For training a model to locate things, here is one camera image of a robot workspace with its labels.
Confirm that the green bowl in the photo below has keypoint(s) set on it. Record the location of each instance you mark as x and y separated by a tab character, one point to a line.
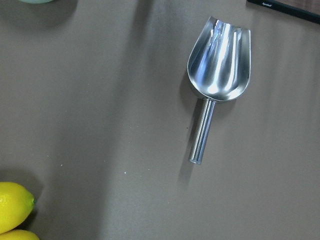
35	1

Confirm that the yellow lemon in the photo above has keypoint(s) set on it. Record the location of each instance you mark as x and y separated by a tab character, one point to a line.
18	234
16	204

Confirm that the metal ice scoop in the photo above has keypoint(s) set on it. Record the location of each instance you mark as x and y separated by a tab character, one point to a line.
219	70

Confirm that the dark tray with glasses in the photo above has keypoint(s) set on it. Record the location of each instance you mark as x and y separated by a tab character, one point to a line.
308	10

